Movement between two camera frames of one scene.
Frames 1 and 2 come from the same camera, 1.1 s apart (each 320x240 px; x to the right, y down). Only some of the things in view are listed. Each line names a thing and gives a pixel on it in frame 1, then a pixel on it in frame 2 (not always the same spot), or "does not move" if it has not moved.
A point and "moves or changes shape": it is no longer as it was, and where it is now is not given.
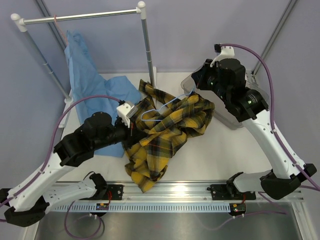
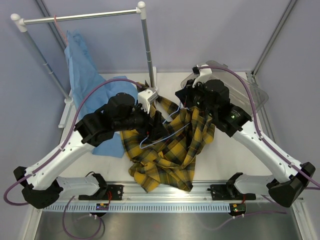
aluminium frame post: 274,36 does not move
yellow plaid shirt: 162,120 moves or changes shape
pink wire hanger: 55,18 does not move
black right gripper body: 209,80 → 195,97
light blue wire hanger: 190,94 moves or changes shape
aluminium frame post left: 47,14 does not move
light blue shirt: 95,93 does not move
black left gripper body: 120,133 → 146,127
